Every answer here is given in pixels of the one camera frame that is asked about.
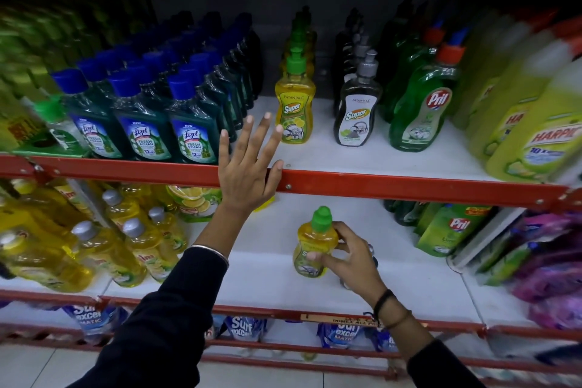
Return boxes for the white shelf board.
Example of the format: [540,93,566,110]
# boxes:
[243,96,506,184]
[0,193,539,327]

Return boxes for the green dish soap refill pouch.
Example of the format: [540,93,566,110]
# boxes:
[415,203,493,259]

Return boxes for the person's right forearm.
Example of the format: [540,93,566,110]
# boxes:
[372,289,486,388]

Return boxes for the row of dark grey-pump bottles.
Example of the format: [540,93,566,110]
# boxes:
[333,7,383,147]

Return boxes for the pile of purple pink packets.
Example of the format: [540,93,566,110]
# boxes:
[477,212,582,330]

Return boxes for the small green-capped clear bottle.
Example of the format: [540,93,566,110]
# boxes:
[33,96,92,157]

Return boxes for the person's left forearm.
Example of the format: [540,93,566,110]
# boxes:
[67,201,238,388]

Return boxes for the dark green bottles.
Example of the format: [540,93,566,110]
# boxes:
[383,199,429,227]

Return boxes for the person's left hand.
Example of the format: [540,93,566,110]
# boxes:
[218,112,285,216]

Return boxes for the lime toilet cleaner bottle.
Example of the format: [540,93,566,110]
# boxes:
[484,56,582,186]
[467,16,582,162]
[451,7,559,130]

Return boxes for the person's right hand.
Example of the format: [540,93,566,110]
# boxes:
[306,221,388,307]

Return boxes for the silver bangle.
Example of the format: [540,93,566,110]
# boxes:
[190,244,230,267]

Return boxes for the yellow shelf price label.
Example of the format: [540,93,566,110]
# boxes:
[299,313,382,328]

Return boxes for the blue detergent pouch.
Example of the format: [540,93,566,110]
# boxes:
[317,321,365,350]
[367,328,400,353]
[221,315,270,344]
[63,305,129,346]

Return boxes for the row of green red-capped bottles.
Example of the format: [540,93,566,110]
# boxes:
[379,0,470,153]

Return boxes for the white shelf divider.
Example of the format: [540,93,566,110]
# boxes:
[447,206,527,273]

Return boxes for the group of yellow silver-capped bottles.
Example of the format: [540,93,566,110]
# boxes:
[0,178,190,294]

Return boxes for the group of blue-capped green bottles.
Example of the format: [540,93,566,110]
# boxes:
[51,9,265,166]

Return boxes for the yellow dish soap bottle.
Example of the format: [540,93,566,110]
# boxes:
[293,206,340,279]

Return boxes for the black wrist thread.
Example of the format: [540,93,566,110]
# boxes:
[364,289,396,326]

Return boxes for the pile of green packets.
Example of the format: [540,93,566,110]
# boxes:
[0,0,153,157]

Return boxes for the row of yellow green-capped bottles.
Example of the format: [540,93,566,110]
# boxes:
[275,5,319,146]

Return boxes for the brown wrist band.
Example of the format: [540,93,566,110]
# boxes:
[383,309,413,330]

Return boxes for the lemon print refill pouch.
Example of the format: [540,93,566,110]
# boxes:
[165,185,224,224]

